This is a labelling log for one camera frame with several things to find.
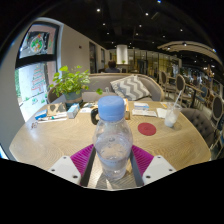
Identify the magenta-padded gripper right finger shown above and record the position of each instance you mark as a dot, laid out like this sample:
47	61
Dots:
156	168

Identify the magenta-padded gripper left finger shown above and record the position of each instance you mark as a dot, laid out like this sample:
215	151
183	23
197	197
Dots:
65	168

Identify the clear blue-capped water bottle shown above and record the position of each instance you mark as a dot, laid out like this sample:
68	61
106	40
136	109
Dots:
112	146

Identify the flat round red coaster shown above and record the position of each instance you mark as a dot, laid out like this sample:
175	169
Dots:
147	129

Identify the pill blister pack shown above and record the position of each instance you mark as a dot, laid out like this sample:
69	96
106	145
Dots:
34	125

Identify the white paper napkin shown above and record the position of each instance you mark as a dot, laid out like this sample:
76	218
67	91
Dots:
161	113

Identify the small light blue box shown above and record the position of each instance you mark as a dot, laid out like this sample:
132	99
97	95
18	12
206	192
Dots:
73	111

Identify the blue white card box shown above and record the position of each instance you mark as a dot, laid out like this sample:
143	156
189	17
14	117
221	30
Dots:
41	115

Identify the white blue leaflet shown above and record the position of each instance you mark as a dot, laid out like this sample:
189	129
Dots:
144	110

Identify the grey tufted armchair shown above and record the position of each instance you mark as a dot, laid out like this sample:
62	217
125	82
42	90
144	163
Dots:
198	125

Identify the yellow code sign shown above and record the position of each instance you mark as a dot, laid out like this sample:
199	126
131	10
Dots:
163	104

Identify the grey white chevron pillow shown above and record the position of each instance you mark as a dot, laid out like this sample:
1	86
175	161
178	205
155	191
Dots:
130	88

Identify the green potted plant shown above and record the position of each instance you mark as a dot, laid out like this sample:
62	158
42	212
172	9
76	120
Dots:
70	83

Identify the group of dining chairs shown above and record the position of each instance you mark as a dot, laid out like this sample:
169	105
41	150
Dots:
180	85

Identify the grey curved sofa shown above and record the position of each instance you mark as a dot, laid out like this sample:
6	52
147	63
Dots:
100	81

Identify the dark partition shelf unit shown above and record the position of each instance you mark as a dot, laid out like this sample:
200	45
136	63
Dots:
150	63

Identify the person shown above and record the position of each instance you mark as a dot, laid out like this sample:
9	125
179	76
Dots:
112	67

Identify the white round pillar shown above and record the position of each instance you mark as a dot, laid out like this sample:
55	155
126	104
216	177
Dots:
122	54

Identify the group of ceiling lights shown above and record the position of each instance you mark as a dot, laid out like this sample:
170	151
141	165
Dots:
98	10

